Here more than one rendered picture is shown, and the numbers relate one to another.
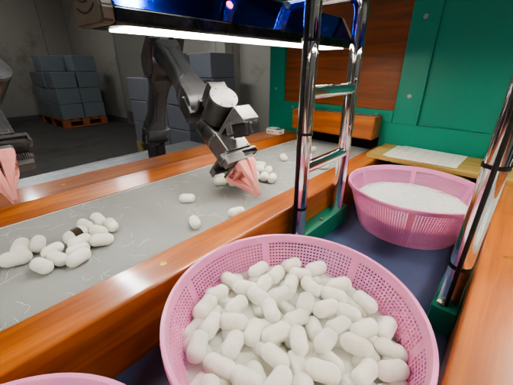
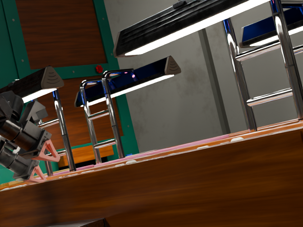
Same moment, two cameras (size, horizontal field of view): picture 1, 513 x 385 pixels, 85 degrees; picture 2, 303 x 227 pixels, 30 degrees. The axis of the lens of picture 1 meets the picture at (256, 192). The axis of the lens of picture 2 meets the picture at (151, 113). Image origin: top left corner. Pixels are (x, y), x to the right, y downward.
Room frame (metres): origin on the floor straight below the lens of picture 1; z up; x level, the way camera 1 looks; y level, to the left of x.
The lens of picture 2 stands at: (-0.01, 1.95, 0.79)
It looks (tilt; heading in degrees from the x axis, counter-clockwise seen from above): 3 degrees up; 274
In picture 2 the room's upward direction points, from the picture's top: 13 degrees counter-clockwise
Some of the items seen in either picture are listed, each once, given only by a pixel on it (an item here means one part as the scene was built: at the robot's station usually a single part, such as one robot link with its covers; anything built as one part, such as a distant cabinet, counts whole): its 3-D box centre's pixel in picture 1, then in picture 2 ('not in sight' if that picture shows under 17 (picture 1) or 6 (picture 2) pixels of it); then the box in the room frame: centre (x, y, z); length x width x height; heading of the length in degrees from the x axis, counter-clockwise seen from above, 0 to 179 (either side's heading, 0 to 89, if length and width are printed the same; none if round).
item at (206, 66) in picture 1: (182, 105); not in sight; (3.54, 0.89, 0.57); 1.10 x 0.73 x 1.14; 51
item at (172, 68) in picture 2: not in sight; (121, 83); (0.24, -0.43, 1.08); 0.62 x 0.08 x 0.07; 138
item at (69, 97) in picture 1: (67, 90); not in sight; (5.72, 3.62, 0.60); 1.15 x 0.77 x 1.19; 51
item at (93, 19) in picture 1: (262, 20); (4, 97); (0.61, -0.01, 1.08); 0.62 x 0.08 x 0.07; 138
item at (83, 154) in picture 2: not in sight; (85, 153); (0.52, -0.77, 0.83); 0.30 x 0.06 x 0.07; 48
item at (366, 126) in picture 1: (333, 121); not in sight; (0.98, -0.26, 0.83); 0.30 x 0.06 x 0.07; 48
